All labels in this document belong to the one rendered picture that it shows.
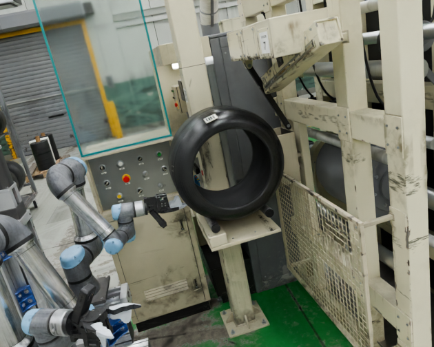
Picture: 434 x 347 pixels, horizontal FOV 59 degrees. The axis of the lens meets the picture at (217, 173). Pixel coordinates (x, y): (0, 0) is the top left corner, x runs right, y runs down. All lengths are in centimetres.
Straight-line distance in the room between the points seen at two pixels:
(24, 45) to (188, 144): 983
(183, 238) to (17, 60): 938
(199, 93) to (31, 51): 944
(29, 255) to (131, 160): 118
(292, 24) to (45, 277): 124
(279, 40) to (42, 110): 1013
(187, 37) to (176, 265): 144
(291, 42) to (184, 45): 69
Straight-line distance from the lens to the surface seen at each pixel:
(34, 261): 139
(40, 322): 130
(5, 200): 163
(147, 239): 253
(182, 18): 209
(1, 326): 140
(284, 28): 156
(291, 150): 222
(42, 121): 1145
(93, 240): 204
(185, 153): 175
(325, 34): 152
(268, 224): 204
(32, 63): 1133
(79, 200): 181
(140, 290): 270
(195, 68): 208
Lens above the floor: 171
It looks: 17 degrees down
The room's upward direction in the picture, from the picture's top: 11 degrees counter-clockwise
